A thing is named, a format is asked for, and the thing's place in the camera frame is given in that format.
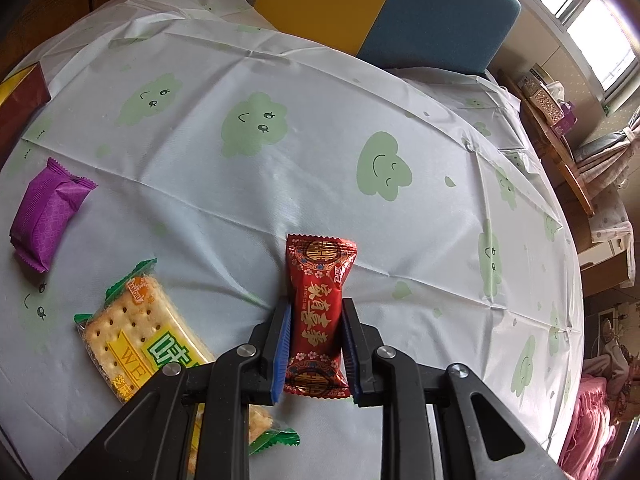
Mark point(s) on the pink bedding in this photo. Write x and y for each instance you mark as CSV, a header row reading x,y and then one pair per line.
x,y
600,430

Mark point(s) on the purple box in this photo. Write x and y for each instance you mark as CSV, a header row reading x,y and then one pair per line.
x,y
565,120

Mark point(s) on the pale tablecloth with green clouds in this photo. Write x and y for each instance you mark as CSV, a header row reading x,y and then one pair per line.
x,y
300,160

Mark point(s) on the window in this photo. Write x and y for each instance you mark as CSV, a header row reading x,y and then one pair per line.
x,y
600,35

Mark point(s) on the maroon box with yellow compartments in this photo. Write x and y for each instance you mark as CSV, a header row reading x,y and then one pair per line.
x,y
25,105

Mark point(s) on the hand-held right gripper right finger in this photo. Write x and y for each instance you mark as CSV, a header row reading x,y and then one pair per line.
x,y
350,352

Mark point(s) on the red patterned snack packet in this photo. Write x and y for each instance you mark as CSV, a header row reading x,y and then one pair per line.
x,y
317,310

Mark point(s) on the beaded tissue box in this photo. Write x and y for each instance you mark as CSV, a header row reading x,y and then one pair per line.
x,y
547,105

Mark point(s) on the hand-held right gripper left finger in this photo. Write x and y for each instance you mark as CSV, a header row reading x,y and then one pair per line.
x,y
282,347

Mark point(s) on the purple snack packet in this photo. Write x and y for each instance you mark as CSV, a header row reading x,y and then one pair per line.
x,y
45,215

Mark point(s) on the grey yellow blue chair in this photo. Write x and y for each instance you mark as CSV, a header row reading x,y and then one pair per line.
x,y
435,15

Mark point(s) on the green-edged cracker packet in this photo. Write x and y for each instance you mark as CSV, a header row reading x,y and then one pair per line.
x,y
130,330

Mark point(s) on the wooden side table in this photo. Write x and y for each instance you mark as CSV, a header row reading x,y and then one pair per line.
x,y
570,170

